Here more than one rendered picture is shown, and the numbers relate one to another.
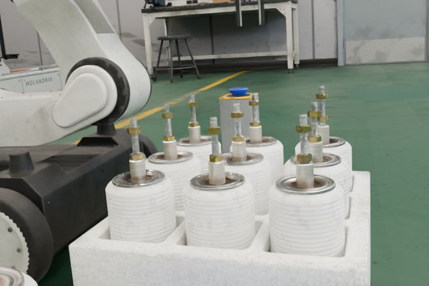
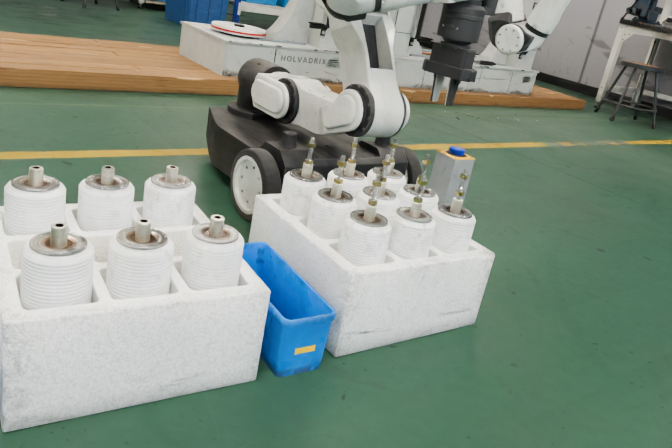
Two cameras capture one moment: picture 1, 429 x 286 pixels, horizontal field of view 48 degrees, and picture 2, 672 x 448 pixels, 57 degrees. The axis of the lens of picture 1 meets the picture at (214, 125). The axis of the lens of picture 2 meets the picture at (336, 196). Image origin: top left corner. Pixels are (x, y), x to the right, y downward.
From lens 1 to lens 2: 0.81 m
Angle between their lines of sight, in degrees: 34
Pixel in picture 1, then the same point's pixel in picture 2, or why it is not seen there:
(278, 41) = not seen: outside the picture
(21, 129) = (311, 117)
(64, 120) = (327, 123)
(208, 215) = (314, 210)
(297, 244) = (341, 248)
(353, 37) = not seen: outside the picture
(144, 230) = (291, 205)
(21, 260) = not seen: hidden behind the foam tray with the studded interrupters
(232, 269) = (306, 244)
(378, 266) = (472, 329)
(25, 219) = (266, 175)
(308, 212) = (350, 232)
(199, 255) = (298, 229)
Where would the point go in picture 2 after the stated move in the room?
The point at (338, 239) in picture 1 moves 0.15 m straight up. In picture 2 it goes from (366, 258) to (382, 184)
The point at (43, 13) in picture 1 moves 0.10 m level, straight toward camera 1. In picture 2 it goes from (343, 41) to (331, 42)
